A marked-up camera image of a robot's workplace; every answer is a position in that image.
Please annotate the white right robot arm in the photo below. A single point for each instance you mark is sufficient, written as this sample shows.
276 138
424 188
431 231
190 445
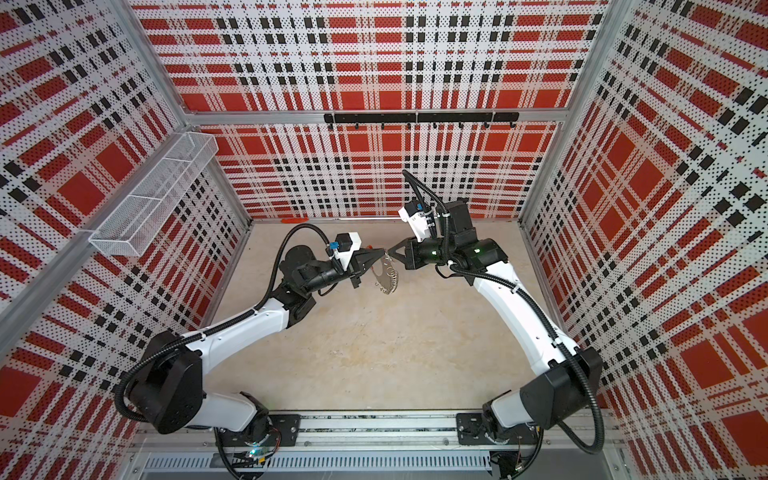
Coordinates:
563 392

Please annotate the metal keyring gauge red handle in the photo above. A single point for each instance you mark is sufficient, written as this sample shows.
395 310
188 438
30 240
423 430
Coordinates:
386 275

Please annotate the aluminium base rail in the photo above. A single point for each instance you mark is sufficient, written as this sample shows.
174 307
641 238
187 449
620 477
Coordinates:
386 444

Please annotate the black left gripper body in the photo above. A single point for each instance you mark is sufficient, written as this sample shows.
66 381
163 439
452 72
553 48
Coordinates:
328 277

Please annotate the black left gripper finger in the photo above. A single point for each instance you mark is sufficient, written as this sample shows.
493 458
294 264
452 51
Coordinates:
367 257
369 270

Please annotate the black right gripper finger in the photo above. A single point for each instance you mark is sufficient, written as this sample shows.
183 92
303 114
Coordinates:
403 248
407 260

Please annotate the white wire mesh basket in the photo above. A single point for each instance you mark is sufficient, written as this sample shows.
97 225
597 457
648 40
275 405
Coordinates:
136 221

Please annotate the black hook rail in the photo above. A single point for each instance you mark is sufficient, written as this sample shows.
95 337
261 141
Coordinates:
357 119

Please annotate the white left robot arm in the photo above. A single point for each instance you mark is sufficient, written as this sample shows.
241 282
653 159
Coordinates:
166 387

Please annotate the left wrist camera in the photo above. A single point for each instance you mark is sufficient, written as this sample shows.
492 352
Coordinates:
343 247

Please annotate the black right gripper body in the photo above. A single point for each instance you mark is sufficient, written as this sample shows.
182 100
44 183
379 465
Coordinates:
431 253

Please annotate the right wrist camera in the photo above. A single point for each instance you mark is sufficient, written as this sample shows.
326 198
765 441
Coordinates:
419 220

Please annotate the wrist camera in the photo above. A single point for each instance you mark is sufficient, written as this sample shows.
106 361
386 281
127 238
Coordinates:
343 247
419 220

